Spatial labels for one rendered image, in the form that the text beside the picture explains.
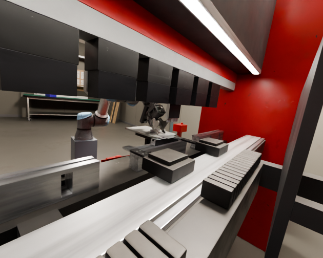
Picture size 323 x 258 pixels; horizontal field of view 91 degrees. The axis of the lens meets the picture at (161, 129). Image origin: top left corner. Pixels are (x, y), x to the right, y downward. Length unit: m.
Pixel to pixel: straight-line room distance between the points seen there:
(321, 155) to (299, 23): 2.06
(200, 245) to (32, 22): 0.51
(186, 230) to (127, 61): 0.49
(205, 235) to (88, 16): 0.54
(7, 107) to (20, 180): 7.34
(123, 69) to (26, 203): 0.45
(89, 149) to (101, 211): 1.22
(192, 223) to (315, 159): 3.01
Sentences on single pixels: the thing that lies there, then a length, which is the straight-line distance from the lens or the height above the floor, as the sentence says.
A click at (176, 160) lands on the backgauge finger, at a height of 1.03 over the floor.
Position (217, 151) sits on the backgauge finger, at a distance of 0.70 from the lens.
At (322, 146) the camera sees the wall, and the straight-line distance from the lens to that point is 3.21.
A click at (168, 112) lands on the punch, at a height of 1.13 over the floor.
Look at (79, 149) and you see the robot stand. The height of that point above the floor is 0.71.
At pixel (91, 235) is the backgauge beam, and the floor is 0.98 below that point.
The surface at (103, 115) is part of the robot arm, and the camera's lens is 1.51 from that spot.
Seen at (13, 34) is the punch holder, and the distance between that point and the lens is 0.46.
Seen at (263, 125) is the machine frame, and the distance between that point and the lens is 1.55.
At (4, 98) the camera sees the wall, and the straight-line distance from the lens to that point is 7.80.
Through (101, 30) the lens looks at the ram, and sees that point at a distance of 0.54.
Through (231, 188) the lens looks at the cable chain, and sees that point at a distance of 0.35.
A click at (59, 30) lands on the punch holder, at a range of 0.49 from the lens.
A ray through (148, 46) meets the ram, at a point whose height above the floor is 1.37.
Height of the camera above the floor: 1.19
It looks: 11 degrees down
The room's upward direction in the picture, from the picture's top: 6 degrees clockwise
